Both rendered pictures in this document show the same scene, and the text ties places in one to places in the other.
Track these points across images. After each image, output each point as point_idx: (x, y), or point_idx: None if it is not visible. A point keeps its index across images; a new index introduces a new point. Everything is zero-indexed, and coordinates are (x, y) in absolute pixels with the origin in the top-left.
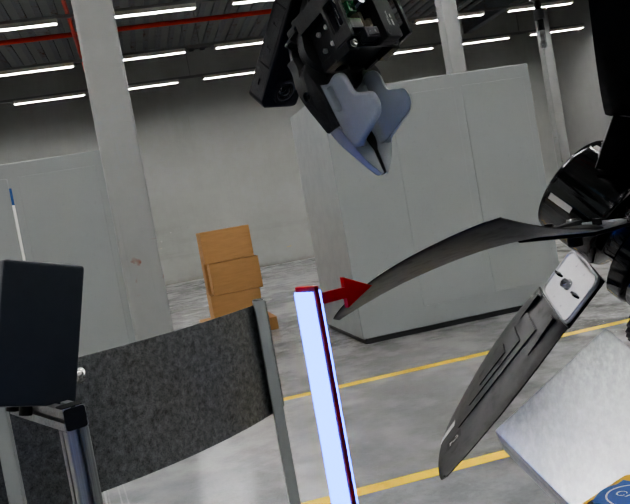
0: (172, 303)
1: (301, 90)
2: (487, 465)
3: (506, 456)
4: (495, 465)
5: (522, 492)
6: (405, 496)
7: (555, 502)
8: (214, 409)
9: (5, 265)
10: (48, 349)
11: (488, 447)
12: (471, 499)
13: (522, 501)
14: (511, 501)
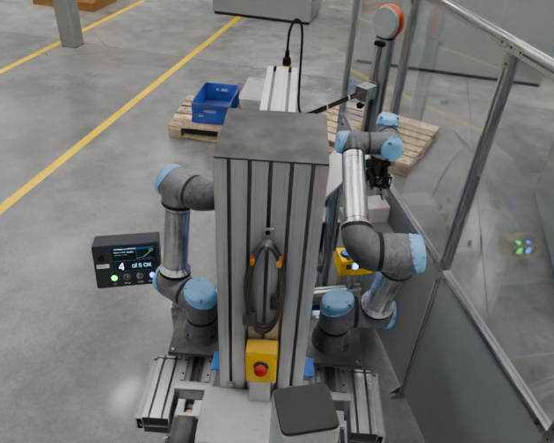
0: None
1: None
2: (18, 203)
3: (23, 194)
4: (23, 201)
5: (54, 212)
6: None
7: (76, 213)
8: None
9: (158, 243)
10: (161, 260)
11: (5, 192)
12: (33, 224)
13: (60, 217)
14: (54, 219)
